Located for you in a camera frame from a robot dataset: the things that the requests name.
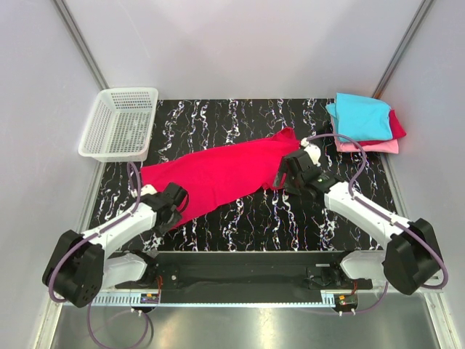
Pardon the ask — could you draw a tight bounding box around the right corner aluminium post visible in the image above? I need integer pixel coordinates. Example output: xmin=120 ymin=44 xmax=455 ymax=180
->
xmin=372 ymin=0 xmax=435 ymax=99

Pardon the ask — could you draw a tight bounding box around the folded pink t shirt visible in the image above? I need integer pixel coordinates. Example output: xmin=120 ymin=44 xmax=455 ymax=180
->
xmin=335 ymin=139 xmax=399 ymax=154

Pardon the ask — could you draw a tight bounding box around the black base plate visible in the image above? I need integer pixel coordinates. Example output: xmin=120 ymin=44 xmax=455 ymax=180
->
xmin=116 ymin=251 xmax=372 ymax=290

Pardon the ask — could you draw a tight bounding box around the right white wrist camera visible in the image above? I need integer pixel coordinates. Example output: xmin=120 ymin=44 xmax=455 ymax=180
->
xmin=300 ymin=139 xmax=321 ymax=167

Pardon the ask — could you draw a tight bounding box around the aluminium front rail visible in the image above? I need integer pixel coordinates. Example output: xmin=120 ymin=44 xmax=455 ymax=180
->
xmin=47 ymin=264 xmax=444 ymax=308

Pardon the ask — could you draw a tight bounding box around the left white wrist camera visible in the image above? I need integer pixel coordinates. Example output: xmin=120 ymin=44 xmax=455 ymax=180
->
xmin=130 ymin=185 xmax=158 ymax=198

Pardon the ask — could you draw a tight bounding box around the corner aluminium post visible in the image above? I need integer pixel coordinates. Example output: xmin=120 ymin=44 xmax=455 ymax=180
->
xmin=372 ymin=0 xmax=435 ymax=99
xmin=52 ymin=0 xmax=109 ymax=90

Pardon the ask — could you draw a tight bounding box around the purple cable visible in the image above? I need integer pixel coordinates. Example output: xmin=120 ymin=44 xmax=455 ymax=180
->
xmin=46 ymin=161 xmax=155 ymax=346
xmin=301 ymin=133 xmax=448 ymax=316

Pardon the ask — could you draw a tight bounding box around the black marbled table mat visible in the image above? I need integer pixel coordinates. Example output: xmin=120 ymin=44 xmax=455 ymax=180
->
xmin=122 ymin=98 xmax=379 ymax=252

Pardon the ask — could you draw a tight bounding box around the folded crimson t shirt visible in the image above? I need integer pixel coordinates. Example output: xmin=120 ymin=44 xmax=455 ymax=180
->
xmin=359 ymin=109 xmax=406 ymax=146

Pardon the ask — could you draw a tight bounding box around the crimson t shirt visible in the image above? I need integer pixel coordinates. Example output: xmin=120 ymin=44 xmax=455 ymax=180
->
xmin=141 ymin=127 xmax=300 ymax=225
xmin=359 ymin=109 xmax=406 ymax=146

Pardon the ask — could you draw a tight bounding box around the folded cyan t shirt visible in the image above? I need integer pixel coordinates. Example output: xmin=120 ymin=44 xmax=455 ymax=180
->
xmin=325 ymin=93 xmax=392 ymax=141

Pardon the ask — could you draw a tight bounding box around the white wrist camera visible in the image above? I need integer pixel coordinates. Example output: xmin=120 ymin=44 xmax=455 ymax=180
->
xmin=300 ymin=139 xmax=321 ymax=167
xmin=130 ymin=185 xmax=158 ymax=198

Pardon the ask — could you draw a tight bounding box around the white plastic basket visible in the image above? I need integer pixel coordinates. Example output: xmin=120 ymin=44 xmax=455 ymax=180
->
xmin=78 ymin=87 xmax=158 ymax=163

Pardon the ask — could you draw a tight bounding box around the left corner aluminium post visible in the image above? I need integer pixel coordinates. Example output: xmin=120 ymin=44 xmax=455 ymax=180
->
xmin=52 ymin=0 xmax=109 ymax=90

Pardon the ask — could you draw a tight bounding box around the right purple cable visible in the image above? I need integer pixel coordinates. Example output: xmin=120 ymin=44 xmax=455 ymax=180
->
xmin=301 ymin=133 xmax=448 ymax=316

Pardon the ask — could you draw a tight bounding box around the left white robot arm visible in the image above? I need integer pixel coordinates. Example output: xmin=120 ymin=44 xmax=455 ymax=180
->
xmin=42 ymin=182 xmax=189 ymax=308

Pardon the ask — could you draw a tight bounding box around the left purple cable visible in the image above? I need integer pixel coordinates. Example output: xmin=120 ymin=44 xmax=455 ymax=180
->
xmin=46 ymin=161 xmax=155 ymax=346

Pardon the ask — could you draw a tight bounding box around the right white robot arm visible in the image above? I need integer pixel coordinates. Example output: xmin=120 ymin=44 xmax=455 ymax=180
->
xmin=274 ymin=149 xmax=444 ymax=295

